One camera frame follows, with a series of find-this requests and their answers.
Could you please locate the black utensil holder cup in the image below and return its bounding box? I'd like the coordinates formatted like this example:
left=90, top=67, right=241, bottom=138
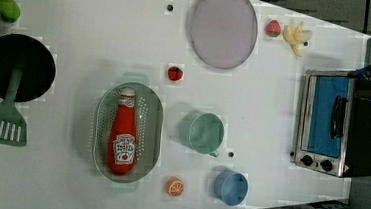
left=0, top=34, right=56, bottom=103

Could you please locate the green lime toy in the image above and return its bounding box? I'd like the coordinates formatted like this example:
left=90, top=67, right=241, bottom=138
left=0, top=0, right=21, bottom=23

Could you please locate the pink strawberry toy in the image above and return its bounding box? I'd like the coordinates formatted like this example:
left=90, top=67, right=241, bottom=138
left=266, top=20, right=282, bottom=37

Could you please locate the silver black toaster oven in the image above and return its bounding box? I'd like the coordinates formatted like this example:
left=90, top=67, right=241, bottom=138
left=293, top=70, right=371, bottom=178

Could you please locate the green mug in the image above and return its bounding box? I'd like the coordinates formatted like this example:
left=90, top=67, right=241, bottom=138
left=178, top=111, right=225, bottom=157

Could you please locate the lilac round plate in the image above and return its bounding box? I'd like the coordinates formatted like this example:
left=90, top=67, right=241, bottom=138
left=190, top=0, right=258, bottom=69

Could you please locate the peeled banana toy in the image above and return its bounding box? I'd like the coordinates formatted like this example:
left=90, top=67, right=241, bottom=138
left=282, top=21, right=313, bottom=57

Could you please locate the orange slice toy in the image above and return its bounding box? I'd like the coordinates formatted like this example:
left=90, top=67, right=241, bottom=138
left=166, top=177, right=184, bottom=196

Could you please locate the green oval strainer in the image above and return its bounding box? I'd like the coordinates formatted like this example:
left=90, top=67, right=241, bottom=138
left=92, top=73, right=164, bottom=190

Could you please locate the red plush ketchup bottle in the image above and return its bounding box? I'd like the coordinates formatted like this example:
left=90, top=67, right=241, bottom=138
left=107, top=88, right=138, bottom=175

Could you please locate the green slotted spatula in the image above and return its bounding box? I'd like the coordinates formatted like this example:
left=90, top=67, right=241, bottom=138
left=0, top=68, right=27, bottom=147

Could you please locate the red strawberry toy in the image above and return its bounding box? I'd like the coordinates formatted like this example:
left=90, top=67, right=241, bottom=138
left=167, top=66, right=183, bottom=82

